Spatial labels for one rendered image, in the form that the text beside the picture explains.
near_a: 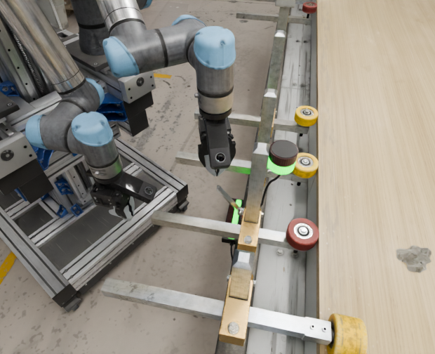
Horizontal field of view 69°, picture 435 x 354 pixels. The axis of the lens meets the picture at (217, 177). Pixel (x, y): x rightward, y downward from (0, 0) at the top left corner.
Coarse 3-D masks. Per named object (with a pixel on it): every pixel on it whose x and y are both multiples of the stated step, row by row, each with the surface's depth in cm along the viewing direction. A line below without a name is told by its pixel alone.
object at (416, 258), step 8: (400, 248) 78; (416, 248) 77; (424, 248) 77; (400, 256) 76; (408, 256) 76; (416, 256) 75; (424, 256) 75; (408, 264) 75; (416, 264) 74; (424, 264) 75
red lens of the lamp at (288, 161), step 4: (276, 140) 69; (272, 144) 68; (272, 152) 67; (272, 156) 67; (276, 156) 66; (296, 156) 66; (272, 160) 68; (276, 160) 67; (280, 160) 66; (284, 160) 66; (288, 160) 66; (292, 160) 66; (276, 164) 67; (280, 164) 67; (284, 164) 67; (288, 164) 67; (292, 164) 67
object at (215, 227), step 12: (156, 216) 89; (168, 216) 89; (180, 216) 89; (192, 216) 89; (180, 228) 90; (192, 228) 88; (204, 228) 87; (216, 228) 87; (228, 228) 87; (240, 228) 87; (264, 240) 86; (276, 240) 84
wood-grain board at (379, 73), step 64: (320, 0) 184; (384, 0) 184; (320, 64) 136; (384, 64) 136; (320, 128) 108; (384, 128) 108; (320, 192) 90; (384, 192) 90; (320, 256) 77; (384, 256) 77; (384, 320) 67
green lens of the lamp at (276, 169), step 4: (268, 160) 70; (268, 164) 70; (272, 164) 68; (272, 168) 69; (276, 168) 68; (280, 168) 68; (284, 168) 68; (288, 168) 68; (292, 168) 69; (276, 172) 69; (280, 172) 69; (284, 172) 68; (288, 172) 69
